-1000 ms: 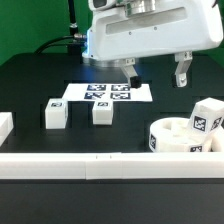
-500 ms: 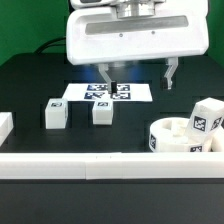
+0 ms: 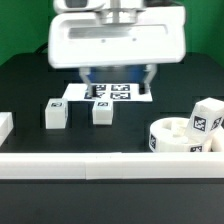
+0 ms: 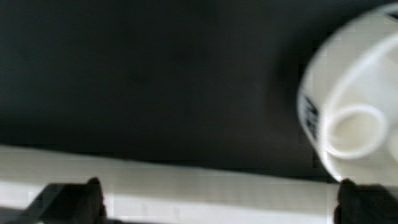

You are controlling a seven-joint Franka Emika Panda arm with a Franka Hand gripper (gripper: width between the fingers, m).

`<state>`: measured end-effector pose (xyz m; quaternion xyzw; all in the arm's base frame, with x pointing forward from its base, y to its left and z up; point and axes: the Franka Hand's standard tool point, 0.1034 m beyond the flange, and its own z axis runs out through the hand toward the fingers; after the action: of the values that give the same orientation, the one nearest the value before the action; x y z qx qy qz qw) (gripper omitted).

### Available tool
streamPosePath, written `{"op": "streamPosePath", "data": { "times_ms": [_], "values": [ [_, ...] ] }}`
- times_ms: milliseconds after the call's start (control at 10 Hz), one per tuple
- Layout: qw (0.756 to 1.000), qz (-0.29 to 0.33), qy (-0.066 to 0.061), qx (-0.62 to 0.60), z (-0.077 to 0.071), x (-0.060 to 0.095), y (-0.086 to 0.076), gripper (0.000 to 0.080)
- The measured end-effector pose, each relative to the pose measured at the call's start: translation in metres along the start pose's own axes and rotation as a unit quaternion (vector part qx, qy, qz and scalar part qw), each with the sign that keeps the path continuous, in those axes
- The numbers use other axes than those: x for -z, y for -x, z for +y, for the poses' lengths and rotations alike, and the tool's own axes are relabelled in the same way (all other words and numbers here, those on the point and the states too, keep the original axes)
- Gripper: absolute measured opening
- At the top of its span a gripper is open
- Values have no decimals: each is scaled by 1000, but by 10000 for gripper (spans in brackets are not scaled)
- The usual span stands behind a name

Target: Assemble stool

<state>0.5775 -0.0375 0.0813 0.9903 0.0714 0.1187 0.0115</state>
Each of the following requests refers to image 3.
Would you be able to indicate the white left fence bar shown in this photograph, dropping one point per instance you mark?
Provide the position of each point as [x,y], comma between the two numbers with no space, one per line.
[6,125]

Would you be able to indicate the white marker sheet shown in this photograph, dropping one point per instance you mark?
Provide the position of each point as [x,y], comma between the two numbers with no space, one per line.
[117,92]

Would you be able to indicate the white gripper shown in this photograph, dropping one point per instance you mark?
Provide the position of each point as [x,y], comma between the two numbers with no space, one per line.
[83,40]

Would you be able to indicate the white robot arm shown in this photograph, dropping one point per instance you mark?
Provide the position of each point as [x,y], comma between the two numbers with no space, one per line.
[110,11]

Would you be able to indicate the white fence bar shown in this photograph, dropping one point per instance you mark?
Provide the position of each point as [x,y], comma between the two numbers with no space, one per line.
[6,125]
[89,166]

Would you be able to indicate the white front fence bar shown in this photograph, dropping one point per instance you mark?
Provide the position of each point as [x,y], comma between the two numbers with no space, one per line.
[89,166]

